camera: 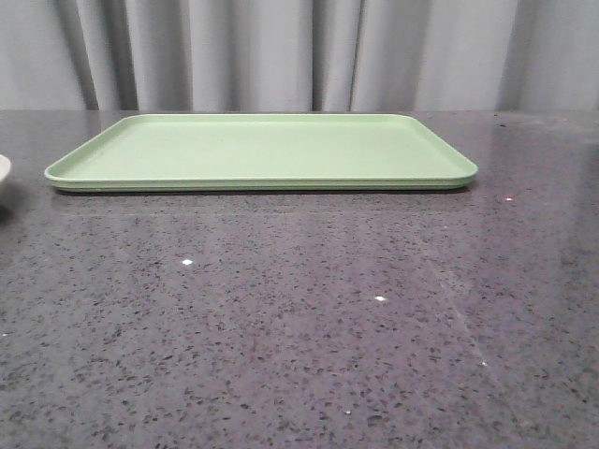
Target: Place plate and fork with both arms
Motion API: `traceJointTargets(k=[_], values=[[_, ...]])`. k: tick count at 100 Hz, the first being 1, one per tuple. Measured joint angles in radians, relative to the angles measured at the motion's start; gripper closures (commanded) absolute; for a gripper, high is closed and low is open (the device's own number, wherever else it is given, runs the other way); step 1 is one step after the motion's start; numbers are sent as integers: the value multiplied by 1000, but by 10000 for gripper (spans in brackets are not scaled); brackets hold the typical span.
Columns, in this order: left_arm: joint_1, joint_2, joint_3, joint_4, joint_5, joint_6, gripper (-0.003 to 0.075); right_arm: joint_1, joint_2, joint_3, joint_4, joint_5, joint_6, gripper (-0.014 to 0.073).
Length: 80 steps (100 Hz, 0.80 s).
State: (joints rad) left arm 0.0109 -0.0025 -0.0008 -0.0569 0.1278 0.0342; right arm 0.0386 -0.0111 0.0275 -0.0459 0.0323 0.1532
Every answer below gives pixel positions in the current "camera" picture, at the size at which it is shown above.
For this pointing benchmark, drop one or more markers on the light green plastic tray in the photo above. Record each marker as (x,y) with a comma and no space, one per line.
(234,152)

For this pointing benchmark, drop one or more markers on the pale pink round plate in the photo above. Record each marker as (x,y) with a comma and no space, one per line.
(5,170)

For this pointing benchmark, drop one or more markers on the grey pleated curtain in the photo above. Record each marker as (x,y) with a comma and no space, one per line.
(299,55)

